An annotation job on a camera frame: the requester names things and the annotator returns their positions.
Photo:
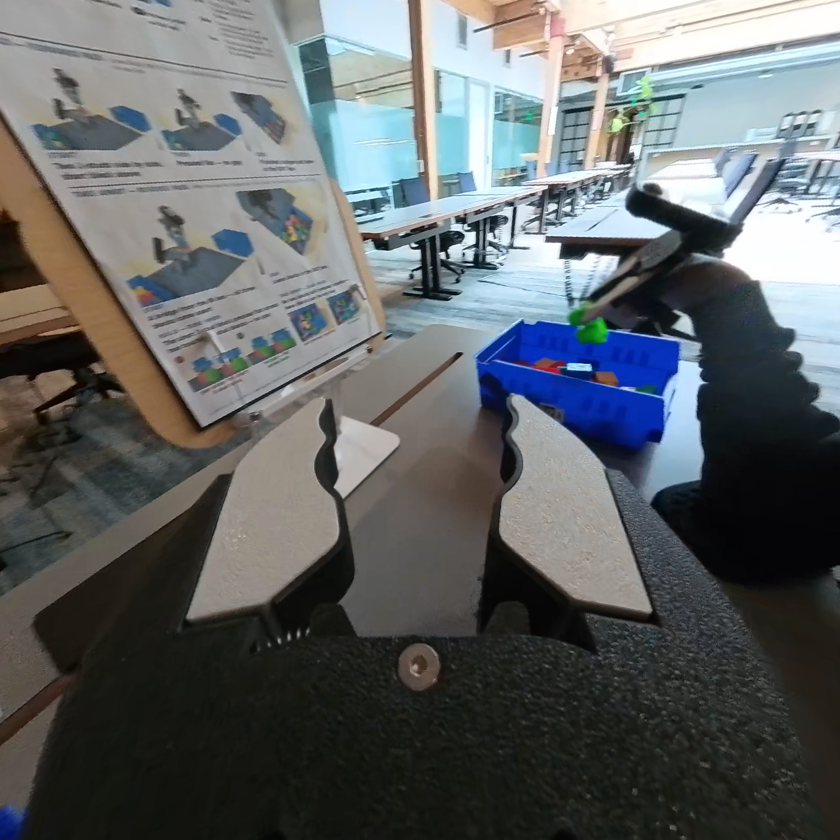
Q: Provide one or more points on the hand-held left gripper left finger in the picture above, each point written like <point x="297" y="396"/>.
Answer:
<point x="269" y="525"/>

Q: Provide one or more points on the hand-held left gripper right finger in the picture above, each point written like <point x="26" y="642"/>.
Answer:
<point x="571" y="525"/>

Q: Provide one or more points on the blue plastic storage bin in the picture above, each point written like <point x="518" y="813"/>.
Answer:
<point x="565" y="394"/>

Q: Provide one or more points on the green two-stud mega block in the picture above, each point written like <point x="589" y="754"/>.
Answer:
<point x="588" y="324"/>

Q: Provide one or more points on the row of background desks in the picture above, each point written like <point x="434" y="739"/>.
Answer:
<point x="617" y="223"/>

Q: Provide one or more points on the black office chair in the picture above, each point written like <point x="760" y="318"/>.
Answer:
<point x="433" y="217"/>
<point x="794" y="177"/>

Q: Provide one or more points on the wooden background desk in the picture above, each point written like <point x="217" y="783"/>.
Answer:
<point x="446" y="217"/>

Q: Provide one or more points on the black desk leg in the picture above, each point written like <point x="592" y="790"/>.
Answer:
<point x="53" y="381"/>

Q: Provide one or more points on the printed instruction sheet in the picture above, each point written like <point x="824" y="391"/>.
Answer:
<point x="184" y="197"/>

